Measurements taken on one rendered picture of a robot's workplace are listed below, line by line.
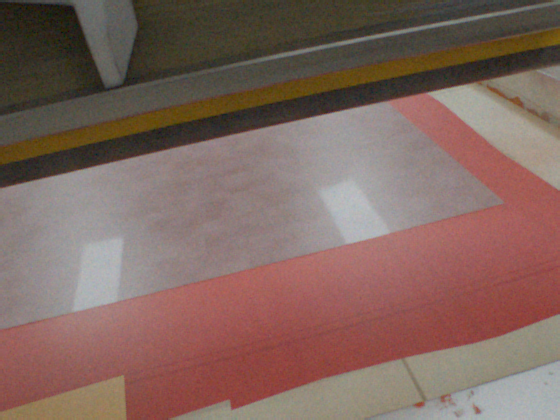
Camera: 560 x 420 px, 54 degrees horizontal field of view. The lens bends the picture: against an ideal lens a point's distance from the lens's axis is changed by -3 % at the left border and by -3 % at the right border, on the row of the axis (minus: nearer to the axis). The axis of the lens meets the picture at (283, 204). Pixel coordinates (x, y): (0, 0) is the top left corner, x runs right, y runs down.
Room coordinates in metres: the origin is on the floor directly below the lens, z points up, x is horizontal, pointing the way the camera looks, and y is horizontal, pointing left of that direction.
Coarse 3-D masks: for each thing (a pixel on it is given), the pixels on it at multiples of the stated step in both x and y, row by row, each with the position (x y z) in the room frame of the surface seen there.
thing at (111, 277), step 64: (0, 192) 0.42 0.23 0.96; (64, 192) 0.40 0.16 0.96; (128, 192) 0.37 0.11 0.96; (192, 192) 0.35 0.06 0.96; (0, 256) 0.31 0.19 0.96; (64, 256) 0.30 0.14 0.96; (128, 256) 0.29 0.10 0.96; (192, 256) 0.27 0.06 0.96; (0, 320) 0.24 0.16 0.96; (64, 320) 0.23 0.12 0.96; (128, 320) 0.23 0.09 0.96; (192, 320) 0.22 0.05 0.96; (0, 384) 0.19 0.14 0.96; (64, 384) 0.19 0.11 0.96; (128, 384) 0.18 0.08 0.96; (192, 384) 0.17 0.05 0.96
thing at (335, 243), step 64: (320, 128) 0.43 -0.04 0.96; (384, 128) 0.40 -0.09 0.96; (448, 128) 0.38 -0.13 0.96; (256, 192) 0.34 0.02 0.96; (320, 192) 0.32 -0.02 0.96; (384, 192) 0.30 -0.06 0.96; (448, 192) 0.29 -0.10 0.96; (512, 192) 0.28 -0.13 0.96; (256, 256) 0.26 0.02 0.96; (320, 256) 0.25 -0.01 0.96; (384, 256) 0.24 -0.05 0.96; (448, 256) 0.23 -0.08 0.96; (512, 256) 0.22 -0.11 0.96; (256, 320) 0.21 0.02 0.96; (320, 320) 0.20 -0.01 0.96; (384, 320) 0.19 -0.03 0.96; (448, 320) 0.18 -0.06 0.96; (512, 320) 0.18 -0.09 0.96; (256, 384) 0.17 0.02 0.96
